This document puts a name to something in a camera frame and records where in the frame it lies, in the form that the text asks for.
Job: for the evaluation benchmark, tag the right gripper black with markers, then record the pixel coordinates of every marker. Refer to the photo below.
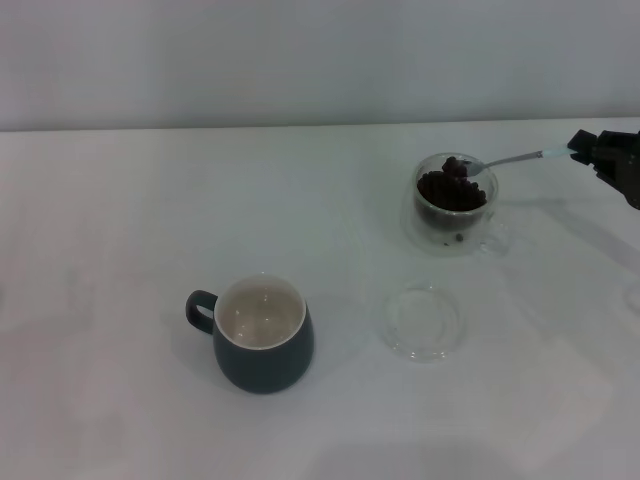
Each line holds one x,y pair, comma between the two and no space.
622,172

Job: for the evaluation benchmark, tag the brown coffee bean pile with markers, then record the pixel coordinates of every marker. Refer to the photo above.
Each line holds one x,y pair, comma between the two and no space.
450,192

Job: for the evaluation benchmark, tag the clear glass saucer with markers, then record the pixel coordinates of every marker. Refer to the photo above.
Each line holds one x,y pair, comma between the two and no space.
425,345

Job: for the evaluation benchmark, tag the dark grey ceramic mug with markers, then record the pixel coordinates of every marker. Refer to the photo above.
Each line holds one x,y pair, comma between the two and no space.
260,370

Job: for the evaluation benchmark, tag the double-wall glass cup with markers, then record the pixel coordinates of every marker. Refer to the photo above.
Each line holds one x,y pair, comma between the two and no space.
425,230

